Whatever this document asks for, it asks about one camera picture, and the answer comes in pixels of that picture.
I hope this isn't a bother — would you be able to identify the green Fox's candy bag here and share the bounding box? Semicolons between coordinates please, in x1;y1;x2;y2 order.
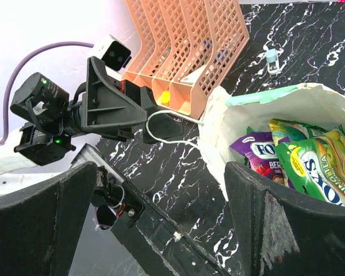
274;129;345;207

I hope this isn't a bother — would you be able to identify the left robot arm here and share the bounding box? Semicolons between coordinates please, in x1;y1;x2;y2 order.
0;57;183;197

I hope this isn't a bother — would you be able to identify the purple Fox's candy bag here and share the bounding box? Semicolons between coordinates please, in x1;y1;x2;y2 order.
229;132;295;189

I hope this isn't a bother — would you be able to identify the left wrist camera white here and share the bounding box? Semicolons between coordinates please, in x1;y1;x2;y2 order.
90;35;132;72

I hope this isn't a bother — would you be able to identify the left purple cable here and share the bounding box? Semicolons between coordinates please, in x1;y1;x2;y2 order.
0;41;94;150

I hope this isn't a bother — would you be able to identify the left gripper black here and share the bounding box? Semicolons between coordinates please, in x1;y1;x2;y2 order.
80;56;184;144

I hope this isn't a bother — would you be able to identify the green illustrated paper bag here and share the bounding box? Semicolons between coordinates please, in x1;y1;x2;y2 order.
195;83;345;187

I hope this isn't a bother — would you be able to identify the orange plastic file organizer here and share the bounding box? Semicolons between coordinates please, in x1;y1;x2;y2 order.
122;0;250;119

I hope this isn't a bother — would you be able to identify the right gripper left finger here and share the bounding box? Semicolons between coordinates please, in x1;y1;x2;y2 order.
0;162;97;275

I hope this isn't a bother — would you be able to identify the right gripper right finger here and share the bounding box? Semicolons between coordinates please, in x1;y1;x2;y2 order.
224;162;345;275

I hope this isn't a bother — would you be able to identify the yellow sticky note block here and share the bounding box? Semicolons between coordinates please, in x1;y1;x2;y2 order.
159;90;170;106

